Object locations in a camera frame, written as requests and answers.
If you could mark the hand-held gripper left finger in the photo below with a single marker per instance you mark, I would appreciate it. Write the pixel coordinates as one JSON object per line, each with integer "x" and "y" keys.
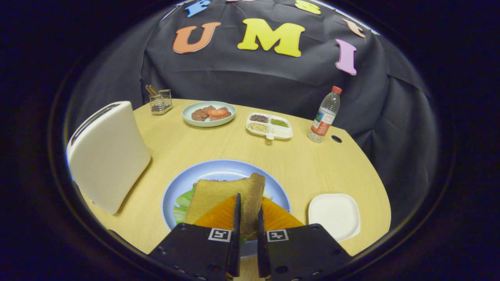
{"x": 236, "y": 234}

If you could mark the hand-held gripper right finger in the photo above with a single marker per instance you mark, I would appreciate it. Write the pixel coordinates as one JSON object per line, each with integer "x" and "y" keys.
{"x": 261, "y": 249}

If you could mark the brown toast slice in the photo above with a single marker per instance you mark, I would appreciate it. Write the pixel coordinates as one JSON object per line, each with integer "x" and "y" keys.
{"x": 218, "y": 195}

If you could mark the green lettuce leaf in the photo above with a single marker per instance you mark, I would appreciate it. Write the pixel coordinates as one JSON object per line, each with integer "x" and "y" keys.
{"x": 181, "y": 203}

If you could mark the blue round plate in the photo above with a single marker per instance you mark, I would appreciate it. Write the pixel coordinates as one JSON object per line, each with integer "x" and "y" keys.
{"x": 218, "y": 168}

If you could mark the white square plate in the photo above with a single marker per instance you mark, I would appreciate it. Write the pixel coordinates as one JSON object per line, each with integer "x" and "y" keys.
{"x": 334, "y": 214}

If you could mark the pale soybeans heap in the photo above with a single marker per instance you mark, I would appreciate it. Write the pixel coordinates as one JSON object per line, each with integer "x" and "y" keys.
{"x": 258, "y": 127}

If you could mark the white divided tray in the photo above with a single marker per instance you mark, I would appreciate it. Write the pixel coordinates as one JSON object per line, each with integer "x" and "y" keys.
{"x": 283, "y": 132}

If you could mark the dark red beans heap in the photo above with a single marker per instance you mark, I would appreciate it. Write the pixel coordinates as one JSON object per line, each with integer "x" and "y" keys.
{"x": 259, "y": 118}

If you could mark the pale green plate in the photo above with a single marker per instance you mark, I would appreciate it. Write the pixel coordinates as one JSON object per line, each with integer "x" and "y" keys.
{"x": 195, "y": 123}

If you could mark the green beans heap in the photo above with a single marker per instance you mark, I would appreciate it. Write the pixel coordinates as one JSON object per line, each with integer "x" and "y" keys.
{"x": 279, "y": 122}

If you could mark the red tomato slice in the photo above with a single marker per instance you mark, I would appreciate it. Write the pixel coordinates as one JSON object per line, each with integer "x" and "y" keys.
{"x": 218, "y": 112}

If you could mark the brown meat piece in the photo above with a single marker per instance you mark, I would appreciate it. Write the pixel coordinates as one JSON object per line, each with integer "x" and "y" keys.
{"x": 199, "y": 113}
{"x": 227, "y": 109}

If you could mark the clear plastic water bottle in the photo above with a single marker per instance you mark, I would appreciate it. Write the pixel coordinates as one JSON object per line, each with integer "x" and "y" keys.
{"x": 322, "y": 121}

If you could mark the white toaster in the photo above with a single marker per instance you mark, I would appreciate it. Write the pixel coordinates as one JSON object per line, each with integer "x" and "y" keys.
{"x": 109, "y": 156}

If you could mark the black backdrop cloth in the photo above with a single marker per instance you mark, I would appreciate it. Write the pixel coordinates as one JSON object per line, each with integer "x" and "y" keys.
{"x": 250, "y": 78}

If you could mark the wooden chopsticks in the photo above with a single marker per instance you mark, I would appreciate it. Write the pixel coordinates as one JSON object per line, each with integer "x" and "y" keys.
{"x": 150, "y": 89}

